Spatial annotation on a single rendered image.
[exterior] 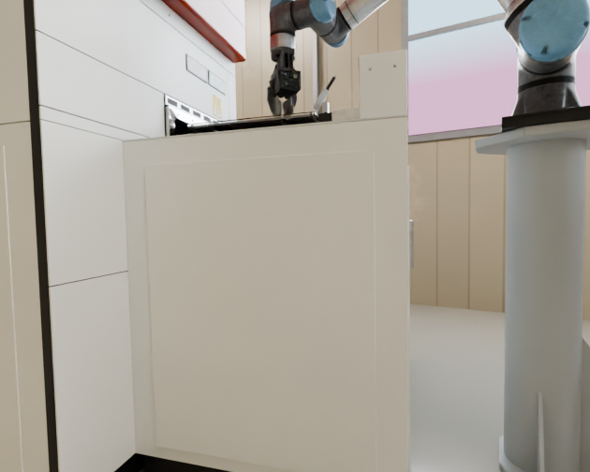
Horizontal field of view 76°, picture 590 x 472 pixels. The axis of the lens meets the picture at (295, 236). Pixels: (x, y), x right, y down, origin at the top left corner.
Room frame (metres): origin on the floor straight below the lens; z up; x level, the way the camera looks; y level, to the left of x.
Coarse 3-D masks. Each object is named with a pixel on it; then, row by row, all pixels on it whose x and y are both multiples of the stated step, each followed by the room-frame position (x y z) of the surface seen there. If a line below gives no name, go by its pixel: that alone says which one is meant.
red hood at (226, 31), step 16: (176, 0) 1.03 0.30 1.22; (192, 0) 1.08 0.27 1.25; (208, 0) 1.17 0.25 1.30; (224, 0) 1.27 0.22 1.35; (240, 0) 1.40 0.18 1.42; (192, 16) 1.12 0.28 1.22; (208, 16) 1.17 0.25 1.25; (224, 16) 1.27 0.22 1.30; (240, 16) 1.39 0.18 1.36; (208, 32) 1.21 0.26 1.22; (224, 32) 1.27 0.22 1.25; (240, 32) 1.39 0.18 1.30; (224, 48) 1.32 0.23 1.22; (240, 48) 1.39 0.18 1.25
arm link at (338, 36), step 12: (348, 0) 1.12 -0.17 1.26; (360, 0) 1.10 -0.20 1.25; (372, 0) 1.10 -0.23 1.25; (384, 0) 1.11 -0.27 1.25; (336, 12) 1.14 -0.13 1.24; (348, 12) 1.12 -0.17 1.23; (360, 12) 1.12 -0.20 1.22; (372, 12) 1.13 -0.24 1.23; (336, 24) 1.13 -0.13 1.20; (348, 24) 1.14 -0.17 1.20; (324, 36) 1.15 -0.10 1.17; (336, 36) 1.16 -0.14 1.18
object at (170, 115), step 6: (168, 108) 1.02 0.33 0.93; (168, 114) 1.03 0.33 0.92; (174, 114) 1.05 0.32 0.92; (180, 114) 1.08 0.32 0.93; (186, 114) 1.11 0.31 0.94; (168, 120) 1.03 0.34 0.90; (180, 120) 1.08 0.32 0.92; (186, 120) 1.11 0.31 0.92; (192, 120) 1.14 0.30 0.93; (198, 120) 1.17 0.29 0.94; (168, 126) 1.03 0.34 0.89; (174, 126) 1.05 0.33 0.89; (168, 132) 1.03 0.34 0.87; (174, 132) 1.05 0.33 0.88
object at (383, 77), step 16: (368, 64) 0.77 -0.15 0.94; (384, 64) 0.76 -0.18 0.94; (400, 64) 0.75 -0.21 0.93; (368, 80) 0.77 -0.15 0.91; (384, 80) 0.76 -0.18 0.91; (400, 80) 0.75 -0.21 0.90; (368, 96) 0.77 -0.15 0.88; (384, 96) 0.76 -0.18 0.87; (400, 96) 0.75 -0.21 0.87; (368, 112) 0.77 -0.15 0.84; (384, 112) 0.76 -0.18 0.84; (400, 112) 0.75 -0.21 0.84
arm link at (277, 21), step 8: (272, 0) 1.10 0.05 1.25; (280, 0) 1.09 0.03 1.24; (288, 0) 1.09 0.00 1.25; (272, 8) 1.10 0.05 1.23; (280, 8) 1.09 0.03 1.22; (288, 8) 1.07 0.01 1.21; (272, 16) 1.10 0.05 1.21; (280, 16) 1.09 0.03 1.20; (288, 16) 1.08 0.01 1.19; (272, 24) 1.10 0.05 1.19; (280, 24) 1.09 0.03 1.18; (288, 24) 1.09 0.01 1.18; (272, 32) 1.10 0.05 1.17; (280, 32) 1.09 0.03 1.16; (288, 32) 1.09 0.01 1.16
